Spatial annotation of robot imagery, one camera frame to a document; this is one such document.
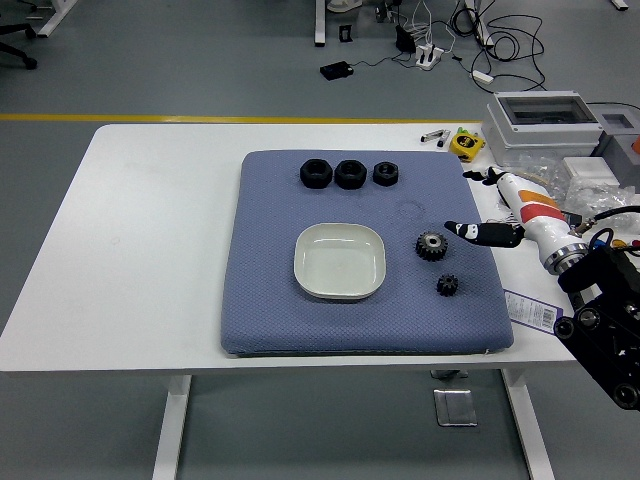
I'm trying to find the black floor cable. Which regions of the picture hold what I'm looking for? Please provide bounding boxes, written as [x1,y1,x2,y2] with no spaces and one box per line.
[452,0,549,92]

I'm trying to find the small white box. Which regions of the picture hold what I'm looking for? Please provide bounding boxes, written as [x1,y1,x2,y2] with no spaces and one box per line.
[562,156,619,189]

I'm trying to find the white square shallow dish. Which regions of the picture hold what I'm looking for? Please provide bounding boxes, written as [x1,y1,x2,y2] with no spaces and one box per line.
[292,222,387,302]

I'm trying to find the grey enclosure with clear lid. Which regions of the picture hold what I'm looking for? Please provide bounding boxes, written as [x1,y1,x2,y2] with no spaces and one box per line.
[480,90,609,169]

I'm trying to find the white desk leg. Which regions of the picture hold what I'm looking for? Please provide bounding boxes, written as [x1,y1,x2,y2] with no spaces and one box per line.
[464,0,495,49]
[313,0,329,48]
[37,0,79,39]

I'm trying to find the grey box with orange button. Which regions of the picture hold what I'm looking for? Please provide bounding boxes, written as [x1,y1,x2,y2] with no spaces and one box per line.
[597,112,640,189]

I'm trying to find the grey metal floor plate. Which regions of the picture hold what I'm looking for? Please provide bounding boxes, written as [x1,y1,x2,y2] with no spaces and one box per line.
[432,388,478,428]

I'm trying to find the clear plastic bag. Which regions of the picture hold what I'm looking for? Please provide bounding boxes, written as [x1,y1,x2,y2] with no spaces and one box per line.
[499,151,566,201]

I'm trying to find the large black hex nut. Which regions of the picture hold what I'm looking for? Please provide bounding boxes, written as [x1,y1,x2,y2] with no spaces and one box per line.
[298,158,332,190]
[333,158,368,191]

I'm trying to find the black charger block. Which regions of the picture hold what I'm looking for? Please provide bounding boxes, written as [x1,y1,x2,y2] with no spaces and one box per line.
[394,24,417,53]

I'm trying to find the white power strip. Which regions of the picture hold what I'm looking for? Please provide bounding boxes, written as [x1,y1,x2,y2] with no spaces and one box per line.
[415,43,445,71]

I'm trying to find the small black hex nut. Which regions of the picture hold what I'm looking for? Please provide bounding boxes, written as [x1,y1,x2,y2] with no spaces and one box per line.
[372,161,399,188]

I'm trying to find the blue-grey quilted cushion mat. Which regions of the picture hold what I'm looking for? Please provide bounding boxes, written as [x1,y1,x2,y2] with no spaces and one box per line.
[219,148,515,359]

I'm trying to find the black office chair base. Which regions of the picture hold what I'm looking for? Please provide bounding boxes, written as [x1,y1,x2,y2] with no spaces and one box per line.
[0,22,39,70]

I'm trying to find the bubble wrap bag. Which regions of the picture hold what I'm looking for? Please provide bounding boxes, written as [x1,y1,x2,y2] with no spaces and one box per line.
[562,177,640,226]

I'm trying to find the white table leg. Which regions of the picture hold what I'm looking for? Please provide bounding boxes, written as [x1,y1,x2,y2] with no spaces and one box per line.
[501,369,556,480]
[152,374,194,480]

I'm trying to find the yellow tape measure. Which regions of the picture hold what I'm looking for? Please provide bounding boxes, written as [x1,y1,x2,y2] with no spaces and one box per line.
[448,127,487,164]

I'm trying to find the large black steel gear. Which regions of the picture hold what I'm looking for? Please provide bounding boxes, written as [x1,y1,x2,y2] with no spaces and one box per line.
[413,230,449,263]

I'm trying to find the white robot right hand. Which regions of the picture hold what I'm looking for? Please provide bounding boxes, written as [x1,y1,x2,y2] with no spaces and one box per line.
[443,167,576,256]

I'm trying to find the purple and white label card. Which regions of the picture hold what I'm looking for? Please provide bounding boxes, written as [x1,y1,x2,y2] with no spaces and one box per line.
[503,288,566,332]

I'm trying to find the black flat floor box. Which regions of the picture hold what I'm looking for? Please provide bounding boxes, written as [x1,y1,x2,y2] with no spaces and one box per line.
[319,61,355,81]

